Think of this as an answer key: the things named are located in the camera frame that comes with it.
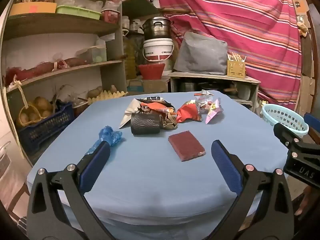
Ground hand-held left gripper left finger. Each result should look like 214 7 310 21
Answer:
26 141 112 240

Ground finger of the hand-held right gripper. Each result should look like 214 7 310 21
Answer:
273 122 300 148
303 113 320 143

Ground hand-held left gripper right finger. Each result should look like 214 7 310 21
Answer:
211 140 295 240

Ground teal plastic basket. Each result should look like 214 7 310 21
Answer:
262 104 309 137

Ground blue plastic glove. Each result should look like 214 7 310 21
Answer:
85 126 123 155

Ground maroon scouring pad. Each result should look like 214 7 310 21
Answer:
168 130 207 162

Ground pink wrapper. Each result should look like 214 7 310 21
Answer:
205 99 224 125

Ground red and white wrapper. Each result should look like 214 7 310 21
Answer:
196 100 215 112

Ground silver white wrapper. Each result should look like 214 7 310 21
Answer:
119 98 143 129

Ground red foil wrapper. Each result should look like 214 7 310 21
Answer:
176 100 202 123

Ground small clear wrapper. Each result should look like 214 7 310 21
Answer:
194 89 215 97

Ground orange snack wrapper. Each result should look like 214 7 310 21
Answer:
139 101 177 120

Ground dark blue patterned wrapper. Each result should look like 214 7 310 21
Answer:
140 95 164 103

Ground person's right hand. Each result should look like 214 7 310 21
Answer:
294 186 315 217

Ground folded cardboard pieces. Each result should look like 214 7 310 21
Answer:
299 75 316 120

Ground light blue tablecloth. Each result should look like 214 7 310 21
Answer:
27 90 294 240

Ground dark blue plastic crate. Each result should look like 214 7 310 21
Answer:
17 101 75 155

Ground yellow egg tray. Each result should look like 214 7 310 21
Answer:
87 90 128 104

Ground large potato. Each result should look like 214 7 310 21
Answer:
87 86 103 98

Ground dried plant stalk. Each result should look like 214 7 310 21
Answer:
52 85 66 113

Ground yellow utensil holder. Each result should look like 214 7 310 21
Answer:
227 60 247 79

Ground dark pan in cabinet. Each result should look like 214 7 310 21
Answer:
200 81 223 92

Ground yellow net bag of potatoes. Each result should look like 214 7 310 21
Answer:
15 96 54 127

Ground steel pot in cabinet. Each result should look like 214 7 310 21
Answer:
179 81 197 92

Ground blue printed cardboard box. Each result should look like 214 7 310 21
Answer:
126 79 144 93

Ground low wooden cabinet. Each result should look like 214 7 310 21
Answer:
168 71 262 113

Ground bundle of wooden sticks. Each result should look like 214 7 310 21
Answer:
228 52 248 62

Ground brown cardboard box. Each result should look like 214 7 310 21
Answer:
142 78 170 93

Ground sweet potato in net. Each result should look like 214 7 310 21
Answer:
54 57 88 70

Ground red plastic bowl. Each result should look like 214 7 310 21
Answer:
137 63 166 80

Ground clear plastic container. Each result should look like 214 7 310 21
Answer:
76 45 107 64

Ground large oil bottle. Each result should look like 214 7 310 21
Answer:
124 36 138 80

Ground red net bag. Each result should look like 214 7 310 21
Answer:
5 64 54 86

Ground grey fabric cover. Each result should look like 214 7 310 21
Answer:
173 31 228 75

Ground red striped cloth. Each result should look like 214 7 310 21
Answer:
154 0 303 113

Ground white plastic bucket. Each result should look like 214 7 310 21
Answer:
142 38 175 63

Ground wooden shelf unit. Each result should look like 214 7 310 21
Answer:
0 0 160 160

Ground glass jar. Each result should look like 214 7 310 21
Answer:
131 19 144 33

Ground metal cooking pot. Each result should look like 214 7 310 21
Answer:
140 17 174 40

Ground small red plastic basket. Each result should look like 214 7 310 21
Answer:
101 9 120 24

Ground green plastic tray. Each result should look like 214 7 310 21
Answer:
55 4 102 20

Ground clear plastic bags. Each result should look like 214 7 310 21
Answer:
56 0 103 9

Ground wooden rod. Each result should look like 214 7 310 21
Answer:
160 7 190 13

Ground orange cardboard box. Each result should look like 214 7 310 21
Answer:
9 2 57 16

